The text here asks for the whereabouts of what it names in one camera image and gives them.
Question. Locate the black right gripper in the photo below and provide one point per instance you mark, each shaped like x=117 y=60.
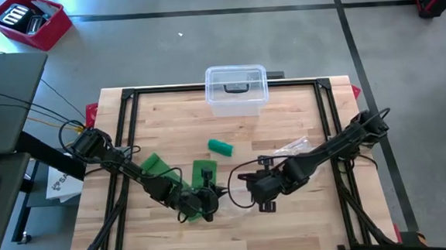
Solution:
x=269 y=184

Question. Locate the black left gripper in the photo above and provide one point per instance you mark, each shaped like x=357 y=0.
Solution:
x=196 y=202

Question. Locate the clear plastic zip bag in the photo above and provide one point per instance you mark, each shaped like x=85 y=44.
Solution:
x=294 y=145
x=235 y=202

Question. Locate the teal green elastic bandage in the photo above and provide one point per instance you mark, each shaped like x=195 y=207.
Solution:
x=220 y=147

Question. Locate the dark green elastic bandage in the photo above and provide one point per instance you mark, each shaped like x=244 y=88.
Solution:
x=155 y=166

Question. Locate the clear plastic storage box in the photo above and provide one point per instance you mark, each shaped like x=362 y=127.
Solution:
x=237 y=109

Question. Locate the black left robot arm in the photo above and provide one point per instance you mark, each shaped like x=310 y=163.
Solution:
x=132 y=171

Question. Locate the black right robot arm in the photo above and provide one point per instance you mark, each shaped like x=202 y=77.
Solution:
x=336 y=145

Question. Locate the red clamp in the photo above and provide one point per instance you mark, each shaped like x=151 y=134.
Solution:
x=91 y=114
x=356 y=92

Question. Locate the white printed sheet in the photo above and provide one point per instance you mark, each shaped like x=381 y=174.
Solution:
x=62 y=187

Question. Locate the black desk support beam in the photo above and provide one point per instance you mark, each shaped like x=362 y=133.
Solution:
x=46 y=155

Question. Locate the dark desk leg with caster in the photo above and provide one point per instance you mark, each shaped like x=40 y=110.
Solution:
x=21 y=215

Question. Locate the grey desk top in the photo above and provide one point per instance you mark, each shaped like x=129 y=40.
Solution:
x=10 y=76
x=7 y=215

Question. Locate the red plastic crate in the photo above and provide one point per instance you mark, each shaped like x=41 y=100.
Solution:
x=50 y=34

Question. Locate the black and silver device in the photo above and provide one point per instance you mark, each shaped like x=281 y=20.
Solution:
x=36 y=24

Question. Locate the grey sheet in crate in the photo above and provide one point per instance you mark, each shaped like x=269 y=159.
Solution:
x=47 y=7

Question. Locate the black device with white stripes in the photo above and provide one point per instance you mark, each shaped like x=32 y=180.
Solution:
x=14 y=15

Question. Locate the black aluminium table frame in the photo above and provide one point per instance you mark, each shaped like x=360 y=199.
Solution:
x=159 y=90

